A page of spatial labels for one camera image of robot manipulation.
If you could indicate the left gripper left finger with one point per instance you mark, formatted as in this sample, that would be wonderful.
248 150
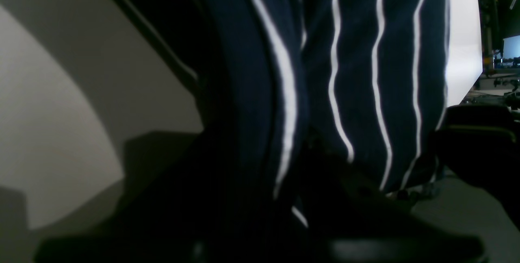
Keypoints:
187 199

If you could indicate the navy white striped t-shirt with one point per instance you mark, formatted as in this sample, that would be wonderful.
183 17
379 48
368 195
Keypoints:
366 77

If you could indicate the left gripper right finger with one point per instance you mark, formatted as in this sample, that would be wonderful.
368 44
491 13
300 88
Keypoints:
351 221

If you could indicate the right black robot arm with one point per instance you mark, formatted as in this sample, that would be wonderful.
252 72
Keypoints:
480 144

